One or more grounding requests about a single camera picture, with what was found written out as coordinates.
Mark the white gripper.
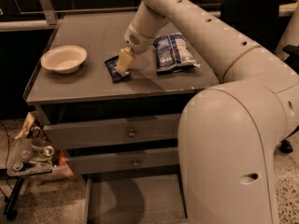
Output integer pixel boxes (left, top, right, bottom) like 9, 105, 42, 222
116, 23, 155, 75

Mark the dark blue rxbar wrapper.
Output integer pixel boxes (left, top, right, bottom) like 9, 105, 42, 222
105, 56, 130, 83

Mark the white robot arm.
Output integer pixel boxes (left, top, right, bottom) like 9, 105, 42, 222
117, 0, 299, 224

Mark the grey top drawer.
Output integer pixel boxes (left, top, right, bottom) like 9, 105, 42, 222
44, 114, 180, 149

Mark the grey drawer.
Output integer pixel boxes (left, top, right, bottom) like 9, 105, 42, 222
83, 174, 188, 224
44, 114, 180, 149
66, 147, 178, 175

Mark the grey drawer cabinet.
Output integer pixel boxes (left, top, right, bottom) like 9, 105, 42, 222
23, 9, 224, 224

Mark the grey middle drawer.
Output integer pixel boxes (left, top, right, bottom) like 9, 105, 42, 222
66, 147, 178, 175

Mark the grey bottom drawer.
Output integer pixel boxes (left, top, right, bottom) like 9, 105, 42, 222
83, 174, 188, 224

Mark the blue white chip bag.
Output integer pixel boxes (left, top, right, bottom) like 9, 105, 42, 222
153, 33, 200, 75

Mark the white paper bowl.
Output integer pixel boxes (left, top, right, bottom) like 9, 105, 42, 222
40, 45, 87, 75

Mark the black office chair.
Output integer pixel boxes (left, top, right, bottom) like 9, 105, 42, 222
220, 0, 299, 155

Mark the black folding stand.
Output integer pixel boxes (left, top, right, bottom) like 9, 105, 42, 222
3, 177, 24, 221

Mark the metal rail with brackets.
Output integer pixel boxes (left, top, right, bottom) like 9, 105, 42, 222
0, 0, 298, 32

